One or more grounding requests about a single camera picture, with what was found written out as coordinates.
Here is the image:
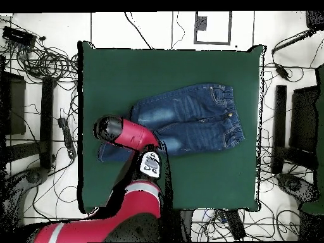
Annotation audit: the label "black power strip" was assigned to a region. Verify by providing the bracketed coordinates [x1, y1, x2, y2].
[57, 116, 77, 159]

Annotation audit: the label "tangled black cable coil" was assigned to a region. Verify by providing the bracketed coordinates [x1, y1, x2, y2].
[15, 41, 79, 84]

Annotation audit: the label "dark green table cloth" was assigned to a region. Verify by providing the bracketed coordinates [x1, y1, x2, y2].
[77, 40, 266, 213]

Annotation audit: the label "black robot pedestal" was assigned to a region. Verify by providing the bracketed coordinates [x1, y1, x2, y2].
[180, 209, 194, 242]

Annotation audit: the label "black corner box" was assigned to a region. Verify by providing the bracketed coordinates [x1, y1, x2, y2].
[305, 10, 324, 30]

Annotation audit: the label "dark flat panel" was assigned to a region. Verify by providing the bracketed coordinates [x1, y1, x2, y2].
[0, 72, 27, 136]
[289, 85, 320, 154]

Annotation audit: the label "black stand bar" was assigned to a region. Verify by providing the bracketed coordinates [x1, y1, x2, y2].
[39, 76, 54, 170]
[271, 84, 288, 175]

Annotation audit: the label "black electronics box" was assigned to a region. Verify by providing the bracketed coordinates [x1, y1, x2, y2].
[1, 25, 37, 49]

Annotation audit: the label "black flat device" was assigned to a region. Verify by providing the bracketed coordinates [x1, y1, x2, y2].
[224, 209, 247, 240]

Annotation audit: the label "long black cable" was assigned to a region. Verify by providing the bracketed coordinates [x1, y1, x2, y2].
[123, 11, 154, 50]

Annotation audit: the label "grey rectangular frame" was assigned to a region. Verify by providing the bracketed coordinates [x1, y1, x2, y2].
[194, 11, 232, 46]

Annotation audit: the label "grey square plate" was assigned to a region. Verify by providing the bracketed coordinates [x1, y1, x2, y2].
[195, 15, 208, 32]

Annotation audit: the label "blue denim jeans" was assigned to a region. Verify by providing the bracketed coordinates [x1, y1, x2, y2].
[97, 83, 246, 163]

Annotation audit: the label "black power adapter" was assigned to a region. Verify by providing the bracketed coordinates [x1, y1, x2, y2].
[274, 63, 290, 80]

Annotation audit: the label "black rod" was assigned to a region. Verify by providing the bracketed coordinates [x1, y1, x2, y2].
[271, 28, 318, 54]

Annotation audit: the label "grey stand base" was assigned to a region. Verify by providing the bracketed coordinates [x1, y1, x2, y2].
[25, 167, 49, 185]
[276, 173, 320, 203]

